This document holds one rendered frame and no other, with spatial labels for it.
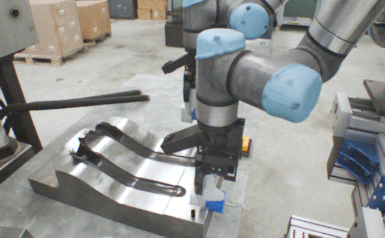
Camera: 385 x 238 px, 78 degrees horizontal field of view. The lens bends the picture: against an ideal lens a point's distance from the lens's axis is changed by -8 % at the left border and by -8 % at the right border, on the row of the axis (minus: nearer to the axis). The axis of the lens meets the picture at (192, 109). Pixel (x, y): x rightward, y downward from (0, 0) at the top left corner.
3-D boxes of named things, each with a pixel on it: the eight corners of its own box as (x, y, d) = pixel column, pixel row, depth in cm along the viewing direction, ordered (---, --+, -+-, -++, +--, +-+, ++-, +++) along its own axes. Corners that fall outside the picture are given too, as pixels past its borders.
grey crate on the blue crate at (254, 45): (270, 49, 385) (271, 39, 377) (269, 57, 351) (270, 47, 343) (230, 45, 401) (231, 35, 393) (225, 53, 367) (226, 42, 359)
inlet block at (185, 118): (224, 120, 84) (225, 106, 81) (221, 128, 80) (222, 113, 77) (186, 113, 87) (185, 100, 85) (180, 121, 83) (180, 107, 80)
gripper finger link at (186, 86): (186, 103, 75) (189, 73, 72) (181, 103, 75) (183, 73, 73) (191, 100, 79) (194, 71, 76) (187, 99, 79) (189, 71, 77)
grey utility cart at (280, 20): (314, 30, 603) (322, -11, 556) (320, 35, 559) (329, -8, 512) (270, 26, 619) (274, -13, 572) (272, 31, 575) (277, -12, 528)
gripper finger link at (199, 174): (200, 199, 50) (203, 160, 47) (192, 198, 50) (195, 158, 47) (206, 187, 54) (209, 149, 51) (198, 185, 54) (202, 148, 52)
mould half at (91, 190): (225, 172, 78) (228, 136, 71) (202, 247, 57) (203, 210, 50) (88, 141, 91) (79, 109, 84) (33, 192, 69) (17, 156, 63)
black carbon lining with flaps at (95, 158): (201, 163, 71) (201, 136, 66) (181, 208, 58) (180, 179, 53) (95, 140, 80) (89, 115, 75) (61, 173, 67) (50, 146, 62)
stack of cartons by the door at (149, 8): (170, 18, 701) (169, -13, 659) (166, 20, 674) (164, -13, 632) (142, 17, 724) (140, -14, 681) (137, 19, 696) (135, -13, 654)
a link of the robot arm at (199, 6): (217, -12, 61) (181, -12, 60) (215, 33, 66) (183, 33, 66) (213, -14, 68) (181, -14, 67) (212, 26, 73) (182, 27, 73)
